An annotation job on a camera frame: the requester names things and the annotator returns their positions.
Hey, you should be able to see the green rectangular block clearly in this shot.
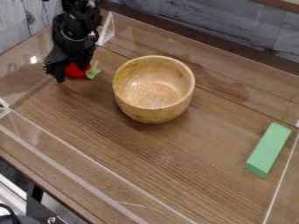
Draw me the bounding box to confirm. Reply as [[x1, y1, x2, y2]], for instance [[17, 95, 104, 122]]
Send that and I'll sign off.
[[244, 122, 292, 179]]

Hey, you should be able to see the red plush fruit green leaf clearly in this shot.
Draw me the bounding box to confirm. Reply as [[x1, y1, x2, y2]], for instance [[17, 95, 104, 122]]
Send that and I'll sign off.
[[64, 62, 101, 80]]

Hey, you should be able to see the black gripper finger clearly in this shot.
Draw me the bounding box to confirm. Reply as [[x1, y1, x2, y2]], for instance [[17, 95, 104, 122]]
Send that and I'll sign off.
[[51, 61, 68, 83], [73, 48, 95, 70]]

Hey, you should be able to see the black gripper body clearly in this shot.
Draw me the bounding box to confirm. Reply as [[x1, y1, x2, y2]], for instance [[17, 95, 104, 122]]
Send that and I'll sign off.
[[43, 38, 96, 74]]

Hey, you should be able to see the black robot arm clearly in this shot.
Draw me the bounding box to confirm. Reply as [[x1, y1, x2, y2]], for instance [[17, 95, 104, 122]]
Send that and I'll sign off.
[[43, 0, 103, 83]]

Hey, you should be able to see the black table leg bracket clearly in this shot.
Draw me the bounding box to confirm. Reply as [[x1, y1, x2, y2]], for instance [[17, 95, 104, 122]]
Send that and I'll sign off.
[[25, 182, 81, 224]]

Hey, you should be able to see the wooden bowl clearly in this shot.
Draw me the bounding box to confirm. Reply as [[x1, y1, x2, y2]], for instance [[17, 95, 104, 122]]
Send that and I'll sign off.
[[112, 55, 195, 123]]

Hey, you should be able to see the clear acrylic corner bracket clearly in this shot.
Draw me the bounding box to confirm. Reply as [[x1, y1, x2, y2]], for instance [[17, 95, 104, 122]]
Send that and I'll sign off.
[[97, 12, 116, 46]]

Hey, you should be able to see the black cable bottom left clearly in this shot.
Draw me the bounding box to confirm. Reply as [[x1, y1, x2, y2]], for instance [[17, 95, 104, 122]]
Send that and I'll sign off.
[[0, 203, 18, 224]]

